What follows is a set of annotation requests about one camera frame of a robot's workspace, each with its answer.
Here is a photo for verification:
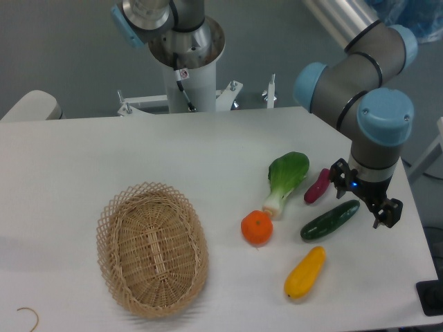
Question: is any blue plastic bag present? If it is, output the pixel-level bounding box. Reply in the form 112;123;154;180
365;0;442;44

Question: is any white chair back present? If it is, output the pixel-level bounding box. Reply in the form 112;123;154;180
1;90;66;123

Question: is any white frame at right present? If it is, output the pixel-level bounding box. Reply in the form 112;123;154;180
407;118;442;183

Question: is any black cable on pedestal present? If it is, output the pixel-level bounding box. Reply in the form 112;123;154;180
172;51;197;113

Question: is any white pedestal base frame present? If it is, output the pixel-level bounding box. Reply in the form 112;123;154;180
117;73;278;117

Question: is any green bok choy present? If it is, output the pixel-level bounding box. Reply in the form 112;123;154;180
262;151;310;219

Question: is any black device at table edge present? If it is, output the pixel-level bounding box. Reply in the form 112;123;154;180
415;280;442;317

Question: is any tan rubber band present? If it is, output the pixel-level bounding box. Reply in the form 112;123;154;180
17;306;41;330

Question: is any dark green cucumber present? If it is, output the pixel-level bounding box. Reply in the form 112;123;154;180
300;200;360;241

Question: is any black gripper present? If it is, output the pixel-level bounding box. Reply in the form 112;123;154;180
329;158;403;229

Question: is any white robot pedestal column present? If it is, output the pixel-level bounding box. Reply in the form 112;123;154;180
148;16;225;113

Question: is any woven wicker basket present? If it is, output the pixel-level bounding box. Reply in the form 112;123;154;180
96;182;209;319

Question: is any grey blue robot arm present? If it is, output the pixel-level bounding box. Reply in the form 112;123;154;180
111;1;417;227

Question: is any yellow squash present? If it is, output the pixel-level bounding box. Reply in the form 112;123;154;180
284;246;326;299

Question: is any orange tangerine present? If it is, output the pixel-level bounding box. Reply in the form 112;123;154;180
240;210;273;246

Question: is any magenta sweet potato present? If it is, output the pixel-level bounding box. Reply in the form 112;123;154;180
304;168;330;204

